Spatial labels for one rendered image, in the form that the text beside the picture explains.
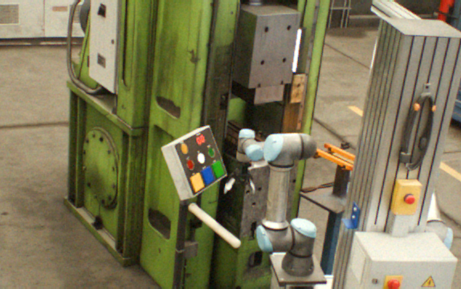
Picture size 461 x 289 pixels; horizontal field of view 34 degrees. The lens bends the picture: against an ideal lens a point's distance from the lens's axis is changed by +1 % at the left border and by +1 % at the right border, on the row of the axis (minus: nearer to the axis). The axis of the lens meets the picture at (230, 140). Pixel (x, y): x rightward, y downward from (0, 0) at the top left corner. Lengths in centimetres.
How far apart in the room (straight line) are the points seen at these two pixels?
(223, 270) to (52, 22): 528
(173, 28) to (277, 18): 61
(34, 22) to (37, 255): 464
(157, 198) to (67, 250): 77
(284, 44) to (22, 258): 216
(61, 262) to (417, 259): 263
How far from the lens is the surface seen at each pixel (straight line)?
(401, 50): 274
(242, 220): 427
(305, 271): 341
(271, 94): 410
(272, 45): 399
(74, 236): 516
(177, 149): 362
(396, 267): 288
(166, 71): 427
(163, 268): 459
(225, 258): 451
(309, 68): 443
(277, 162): 315
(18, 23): 910
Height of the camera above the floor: 264
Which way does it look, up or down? 23 degrees down
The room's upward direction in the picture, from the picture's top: 6 degrees clockwise
